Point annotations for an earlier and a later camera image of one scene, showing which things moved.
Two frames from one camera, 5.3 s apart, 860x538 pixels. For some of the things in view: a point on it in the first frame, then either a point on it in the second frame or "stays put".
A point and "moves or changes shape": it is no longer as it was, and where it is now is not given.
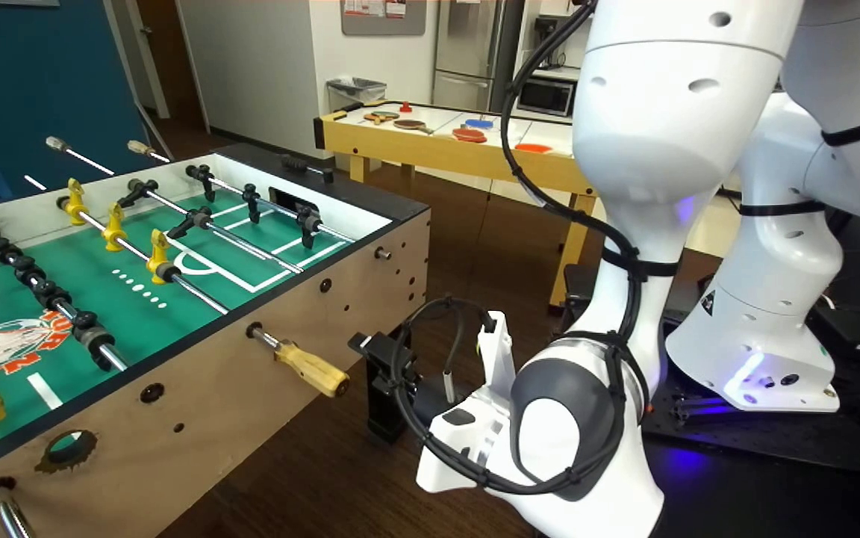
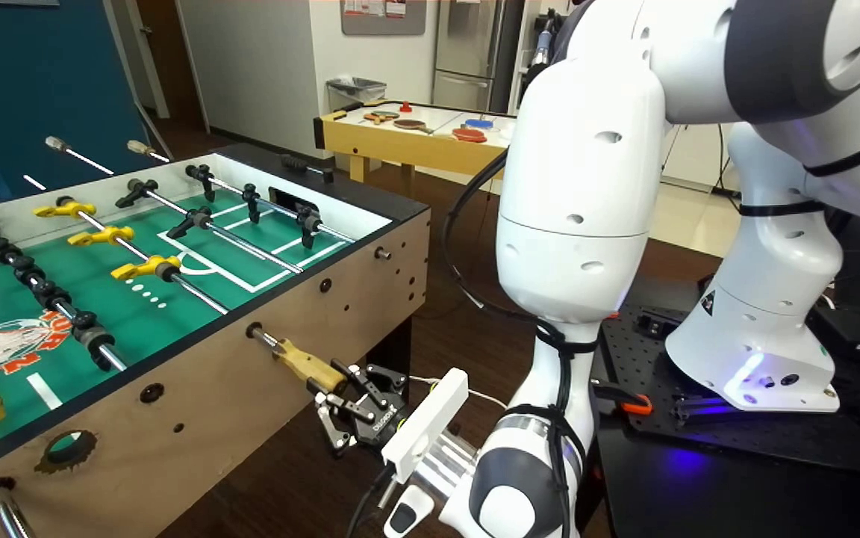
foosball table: (120, 334) stays put
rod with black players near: (49, 291) stays put
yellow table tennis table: (531, 152) stays put
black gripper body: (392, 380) to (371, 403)
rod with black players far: (308, 216) stays put
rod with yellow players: (291, 359) moves or changes shape
